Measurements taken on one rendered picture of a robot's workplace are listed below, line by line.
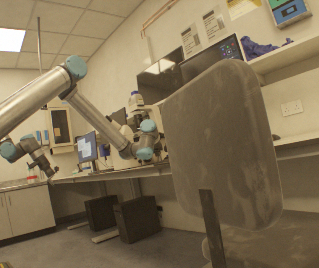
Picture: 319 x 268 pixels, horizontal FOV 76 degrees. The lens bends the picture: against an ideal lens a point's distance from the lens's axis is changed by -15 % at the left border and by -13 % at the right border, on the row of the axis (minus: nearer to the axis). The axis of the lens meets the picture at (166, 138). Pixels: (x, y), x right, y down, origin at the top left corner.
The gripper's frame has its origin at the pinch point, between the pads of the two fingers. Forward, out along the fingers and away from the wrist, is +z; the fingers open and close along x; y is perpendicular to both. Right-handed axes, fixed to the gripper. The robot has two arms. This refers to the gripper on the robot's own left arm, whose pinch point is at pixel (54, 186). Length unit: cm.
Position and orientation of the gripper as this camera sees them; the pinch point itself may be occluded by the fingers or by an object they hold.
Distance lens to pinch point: 157.0
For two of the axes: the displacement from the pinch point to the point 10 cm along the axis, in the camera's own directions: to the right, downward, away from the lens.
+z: 5.5, 8.3, 1.0
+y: 6.0, -4.8, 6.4
